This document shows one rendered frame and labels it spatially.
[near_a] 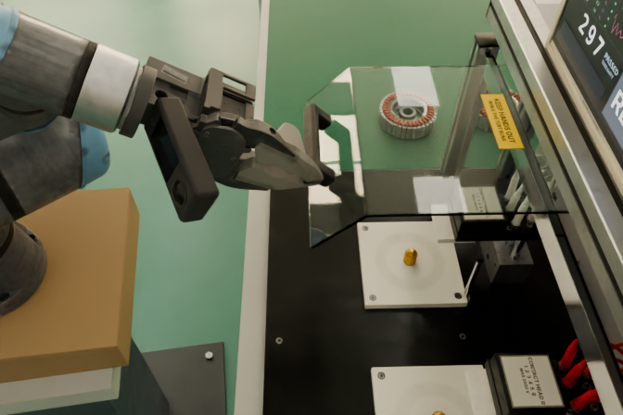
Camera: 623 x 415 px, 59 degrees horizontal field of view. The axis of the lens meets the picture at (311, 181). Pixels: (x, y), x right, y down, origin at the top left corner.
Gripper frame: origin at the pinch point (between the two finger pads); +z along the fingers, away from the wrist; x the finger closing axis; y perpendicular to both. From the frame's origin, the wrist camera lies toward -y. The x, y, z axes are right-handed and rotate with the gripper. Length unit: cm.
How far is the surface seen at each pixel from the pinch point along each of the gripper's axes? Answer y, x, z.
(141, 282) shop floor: 51, 117, 8
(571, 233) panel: 9.7, 0.8, 47.1
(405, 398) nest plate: -13.7, 17.6, 24.0
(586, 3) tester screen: 10.8, -26.7, 17.1
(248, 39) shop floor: 182, 104, 31
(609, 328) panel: -5.8, 1.0, 47.2
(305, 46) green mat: 68, 26, 15
